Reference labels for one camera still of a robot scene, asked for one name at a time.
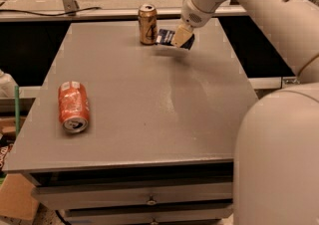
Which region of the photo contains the drawer knob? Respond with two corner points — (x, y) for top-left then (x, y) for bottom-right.
(147, 196), (157, 206)
(150, 219), (159, 225)

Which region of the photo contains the grey drawer cabinet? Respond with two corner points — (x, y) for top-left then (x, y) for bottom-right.
(4, 20), (256, 225)

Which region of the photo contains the white plastic jug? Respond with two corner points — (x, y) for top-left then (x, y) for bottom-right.
(0, 70), (17, 98)

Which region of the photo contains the upper drawer knob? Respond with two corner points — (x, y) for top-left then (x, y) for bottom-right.
(147, 196), (157, 206)

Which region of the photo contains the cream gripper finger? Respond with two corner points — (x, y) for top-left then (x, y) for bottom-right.
(171, 24), (193, 48)

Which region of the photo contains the gold upright can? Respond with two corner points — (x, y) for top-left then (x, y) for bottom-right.
(138, 4), (158, 45)

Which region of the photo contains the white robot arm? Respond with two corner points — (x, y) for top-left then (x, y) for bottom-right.
(172, 0), (319, 225)

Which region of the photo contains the cardboard box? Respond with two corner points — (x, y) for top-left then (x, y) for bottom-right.
(0, 174), (39, 221)

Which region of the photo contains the blue rxbar wrapper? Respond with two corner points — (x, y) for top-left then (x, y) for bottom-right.
(156, 29), (195, 50)

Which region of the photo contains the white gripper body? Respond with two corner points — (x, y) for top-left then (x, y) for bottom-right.
(180, 0), (212, 31)

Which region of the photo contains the orange crushed soda can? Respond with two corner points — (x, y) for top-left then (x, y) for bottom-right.
(58, 81), (90, 133)

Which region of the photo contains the lower drawer knob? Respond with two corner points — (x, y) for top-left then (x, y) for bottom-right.
(150, 219), (159, 225)

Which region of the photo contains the green pole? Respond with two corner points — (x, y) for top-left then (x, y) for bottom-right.
(14, 86), (20, 136)

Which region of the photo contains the black cable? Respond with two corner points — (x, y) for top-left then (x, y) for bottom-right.
(0, 6), (103, 17)

